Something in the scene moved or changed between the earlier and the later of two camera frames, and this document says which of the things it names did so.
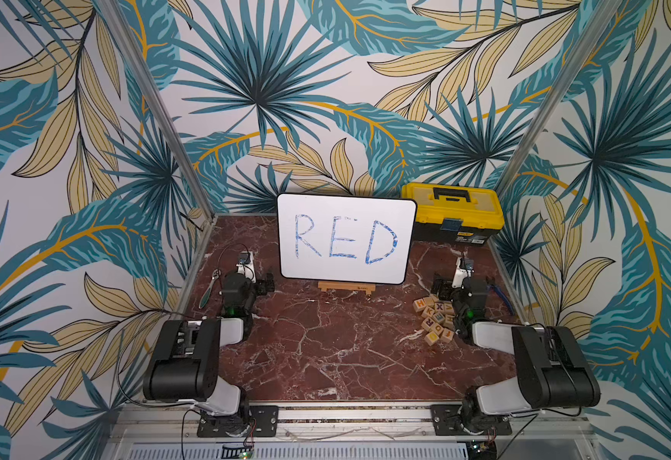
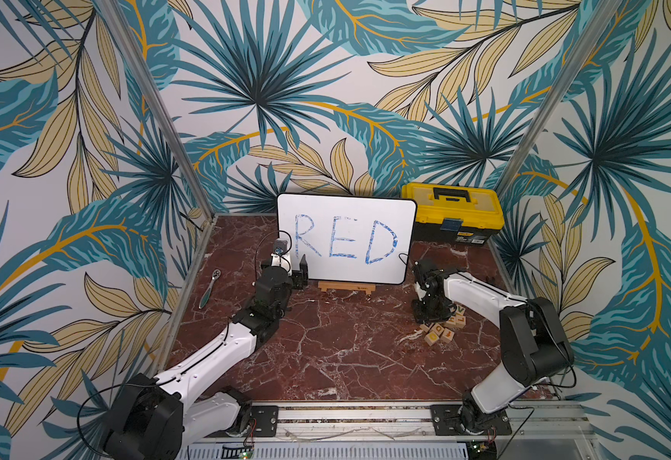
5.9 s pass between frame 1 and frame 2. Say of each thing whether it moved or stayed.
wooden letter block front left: stayed
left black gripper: moved
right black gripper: moved
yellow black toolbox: stayed
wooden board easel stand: stayed
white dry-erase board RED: stayed
